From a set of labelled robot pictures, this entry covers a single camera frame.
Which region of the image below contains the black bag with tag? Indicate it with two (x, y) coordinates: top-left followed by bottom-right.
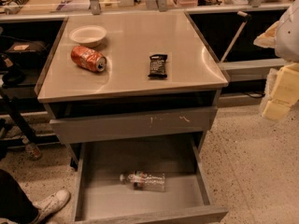
(5, 41), (48, 69)

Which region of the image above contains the small bottle on floor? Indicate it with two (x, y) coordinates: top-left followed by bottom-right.
(22, 138), (42, 160)

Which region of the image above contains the grey drawer cabinet with counter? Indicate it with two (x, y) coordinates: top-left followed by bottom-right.
(36, 11), (228, 161)

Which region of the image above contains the black stand leg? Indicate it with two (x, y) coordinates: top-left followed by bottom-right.
(0, 89), (37, 143)

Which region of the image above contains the white sneaker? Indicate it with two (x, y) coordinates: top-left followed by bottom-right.
(30, 189), (71, 224)

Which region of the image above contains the open grey middle drawer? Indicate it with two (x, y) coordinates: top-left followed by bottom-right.
(71, 134), (228, 224)

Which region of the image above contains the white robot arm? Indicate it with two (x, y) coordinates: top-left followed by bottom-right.
(253, 0), (299, 120)

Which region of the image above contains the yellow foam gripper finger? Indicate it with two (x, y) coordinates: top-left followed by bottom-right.
(253, 21), (278, 49)
(261, 63), (299, 121)

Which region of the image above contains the closed grey top drawer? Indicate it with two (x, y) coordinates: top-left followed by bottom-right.
(50, 106), (217, 144)

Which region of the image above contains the dark trouser leg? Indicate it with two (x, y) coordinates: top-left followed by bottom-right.
(0, 170), (38, 224)

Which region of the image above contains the crushed orange soda can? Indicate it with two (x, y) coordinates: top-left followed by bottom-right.
(71, 46), (107, 73)

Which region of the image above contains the white paper bowl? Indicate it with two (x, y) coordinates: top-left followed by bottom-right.
(69, 25), (107, 48)

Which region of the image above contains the white stick with black handle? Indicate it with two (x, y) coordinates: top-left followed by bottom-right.
(221, 11), (251, 63)

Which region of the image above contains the black coiled device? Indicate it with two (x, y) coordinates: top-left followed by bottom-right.
(4, 0), (29, 15)

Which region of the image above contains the clear plastic water bottle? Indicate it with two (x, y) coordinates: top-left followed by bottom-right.
(120, 171), (165, 192)

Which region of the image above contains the black cable on floor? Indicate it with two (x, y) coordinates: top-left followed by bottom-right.
(243, 91), (265, 99)

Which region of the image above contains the black snack bar wrapper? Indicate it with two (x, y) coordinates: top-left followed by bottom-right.
(148, 54), (167, 78)

